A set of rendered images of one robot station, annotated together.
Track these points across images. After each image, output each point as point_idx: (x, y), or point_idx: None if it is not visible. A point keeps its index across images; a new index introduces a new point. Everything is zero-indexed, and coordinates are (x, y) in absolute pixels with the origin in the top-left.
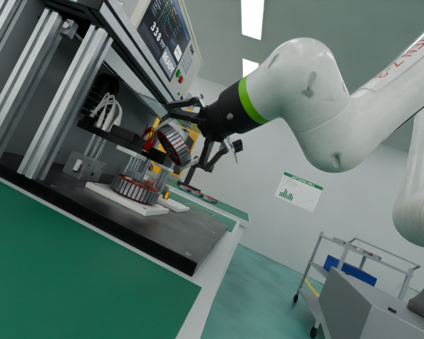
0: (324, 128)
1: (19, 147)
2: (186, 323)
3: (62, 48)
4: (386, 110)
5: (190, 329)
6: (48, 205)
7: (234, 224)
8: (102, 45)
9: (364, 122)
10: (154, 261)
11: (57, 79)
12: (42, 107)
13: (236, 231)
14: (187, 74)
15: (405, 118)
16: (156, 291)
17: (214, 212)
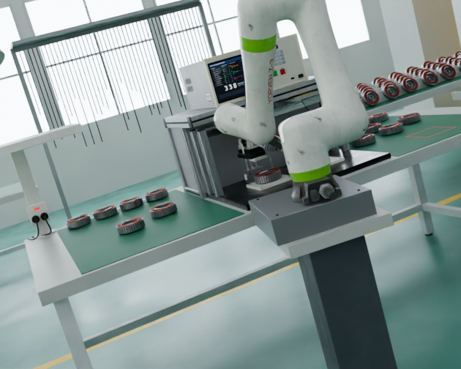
0: (241, 137)
1: (228, 181)
2: (221, 222)
3: None
4: (249, 116)
5: (220, 223)
6: (222, 204)
7: None
8: (203, 135)
9: (246, 125)
10: (239, 210)
11: (219, 143)
12: (223, 159)
13: (427, 146)
14: (287, 60)
15: (259, 110)
16: (222, 218)
17: None
